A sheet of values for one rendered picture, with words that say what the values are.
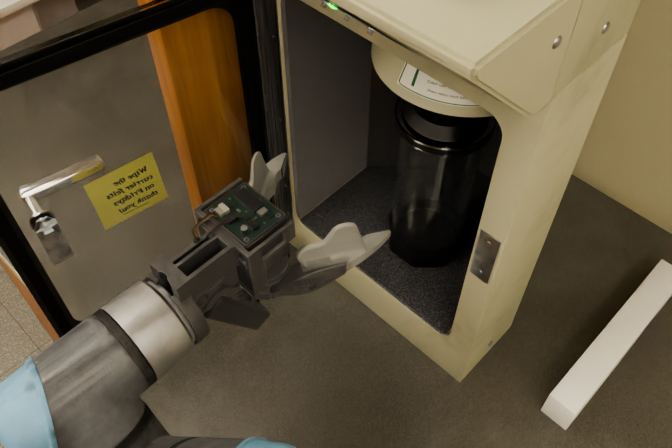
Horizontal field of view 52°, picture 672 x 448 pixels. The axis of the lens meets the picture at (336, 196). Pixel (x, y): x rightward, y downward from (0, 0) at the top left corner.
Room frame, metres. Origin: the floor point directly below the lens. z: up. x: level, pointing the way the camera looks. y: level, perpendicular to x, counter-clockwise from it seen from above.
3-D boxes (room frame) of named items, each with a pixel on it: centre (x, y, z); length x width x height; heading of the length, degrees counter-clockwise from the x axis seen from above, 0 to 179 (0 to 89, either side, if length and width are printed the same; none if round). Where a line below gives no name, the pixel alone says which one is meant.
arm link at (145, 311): (0.28, 0.16, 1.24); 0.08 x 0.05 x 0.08; 46
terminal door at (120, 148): (0.48, 0.21, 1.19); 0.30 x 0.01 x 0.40; 126
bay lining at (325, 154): (0.56, -0.12, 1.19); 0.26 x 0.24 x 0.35; 46
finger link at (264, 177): (0.44, 0.07, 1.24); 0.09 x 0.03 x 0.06; 170
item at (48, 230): (0.41, 0.28, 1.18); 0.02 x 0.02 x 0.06; 36
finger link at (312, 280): (0.35, 0.04, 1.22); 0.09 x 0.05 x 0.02; 102
